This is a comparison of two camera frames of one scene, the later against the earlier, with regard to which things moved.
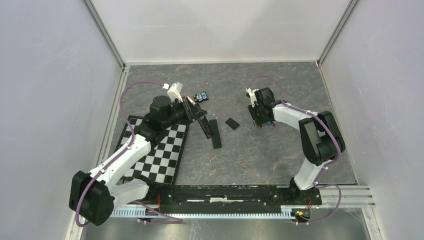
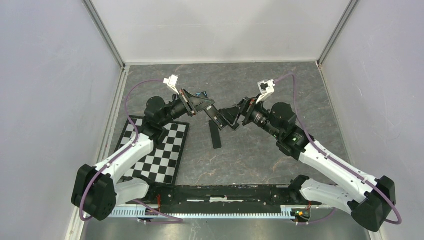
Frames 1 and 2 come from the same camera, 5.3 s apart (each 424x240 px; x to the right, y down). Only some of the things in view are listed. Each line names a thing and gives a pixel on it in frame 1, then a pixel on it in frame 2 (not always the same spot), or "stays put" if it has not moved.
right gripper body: x=257 y=115 to x=254 y=111
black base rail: x=235 y=195 stays put
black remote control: x=204 y=122 to x=212 y=112
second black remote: x=216 y=138 stays put
